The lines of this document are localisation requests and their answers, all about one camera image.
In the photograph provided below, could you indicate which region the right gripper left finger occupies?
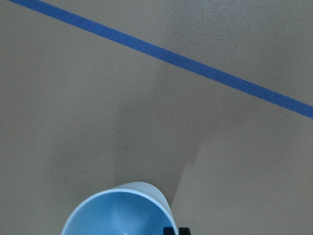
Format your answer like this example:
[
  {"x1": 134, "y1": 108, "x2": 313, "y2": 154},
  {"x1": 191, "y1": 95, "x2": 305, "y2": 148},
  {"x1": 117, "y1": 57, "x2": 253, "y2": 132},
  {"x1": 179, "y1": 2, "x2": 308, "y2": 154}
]
[{"x1": 163, "y1": 227, "x2": 174, "y2": 235}]

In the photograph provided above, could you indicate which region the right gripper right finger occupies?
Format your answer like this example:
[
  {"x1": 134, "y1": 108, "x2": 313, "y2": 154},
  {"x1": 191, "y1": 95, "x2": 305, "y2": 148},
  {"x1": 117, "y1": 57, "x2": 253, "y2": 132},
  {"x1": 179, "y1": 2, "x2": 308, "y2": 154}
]
[{"x1": 179, "y1": 227, "x2": 190, "y2": 235}]

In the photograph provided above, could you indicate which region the light blue cup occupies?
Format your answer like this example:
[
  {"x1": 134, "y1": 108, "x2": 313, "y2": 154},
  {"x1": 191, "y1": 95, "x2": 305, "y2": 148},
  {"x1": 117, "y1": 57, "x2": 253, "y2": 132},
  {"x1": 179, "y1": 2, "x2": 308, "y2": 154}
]
[{"x1": 62, "y1": 182, "x2": 179, "y2": 235}]

